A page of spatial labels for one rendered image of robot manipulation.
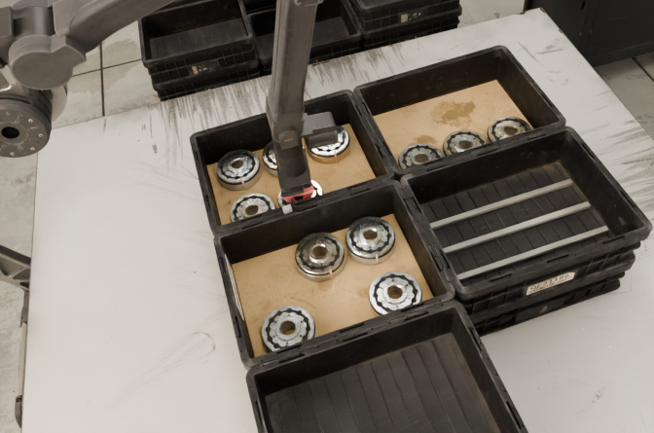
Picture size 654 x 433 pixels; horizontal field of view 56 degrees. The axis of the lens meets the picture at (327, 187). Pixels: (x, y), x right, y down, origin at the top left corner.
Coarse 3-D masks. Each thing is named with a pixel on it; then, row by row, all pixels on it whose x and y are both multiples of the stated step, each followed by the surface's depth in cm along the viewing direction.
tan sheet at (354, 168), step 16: (304, 144) 150; (352, 144) 149; (352, 160) 146; (272, 176) 145; (320, 176) 143; (336, 176) 143; (352, 176) 142; (368, 176) 142; (224, 192) 143; (240, 192) 143; (256, 192) 142; (272, 192) 142; (224, 208) 140; (224, 224) 137
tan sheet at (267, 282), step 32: (288, 256) 130; (320, 256) 130; (256, 288) 126; (288, 288) 125; (320, 288) 125; (352, 288) 124; (256, 320) 122; (320, 320) 120; (352, 320) 120; (256, 352) 117
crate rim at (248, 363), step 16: (352, 192) 127; (368, 192) 127; (400, 192) 126; (304, 208) 125; (256, 224) 124; (416, 224) 120; (224, 256) 120; (432, 256) 117; (224, 272) 118; (224, 288) 115; (448, 288) 111; (416, 304) 110; (432, 304) 109; (368, 320) 108; (384, 320) 108; (240, 336) 110; (320, 336) 107; (336, 336) 107; (240, 352) 107; (272, 352) 106; (288, 352) 106
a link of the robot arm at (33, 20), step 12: (0, 12) 82; (12, 12) 82; (24, 12) 83; (36, 12) 83; (48, 12) 84; (0, 24) 81; (12, 24) 81; (24, 24) 82; (36, 24) 82; (48, 24) 82; (0, 36) 80; (12, 36) 80; (24, 36) 81; (0, 48) 81
